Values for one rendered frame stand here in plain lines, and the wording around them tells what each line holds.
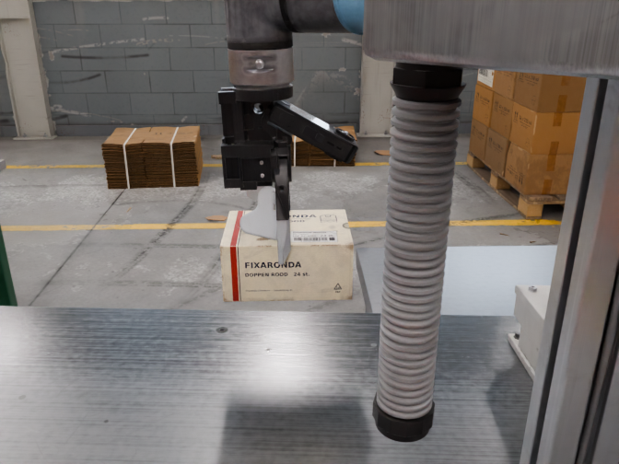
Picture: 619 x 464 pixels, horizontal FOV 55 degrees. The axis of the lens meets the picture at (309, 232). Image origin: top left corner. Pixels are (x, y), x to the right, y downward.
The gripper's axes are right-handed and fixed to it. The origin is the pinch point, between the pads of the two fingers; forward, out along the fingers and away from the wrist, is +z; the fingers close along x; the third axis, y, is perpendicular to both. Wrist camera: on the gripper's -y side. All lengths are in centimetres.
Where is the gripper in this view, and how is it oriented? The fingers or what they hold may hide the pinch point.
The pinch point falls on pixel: (287, 240)
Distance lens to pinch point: 77.6
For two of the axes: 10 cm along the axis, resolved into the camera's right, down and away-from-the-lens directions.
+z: 0.3, 9.2, 3.8
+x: 0.3, 3.8, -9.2
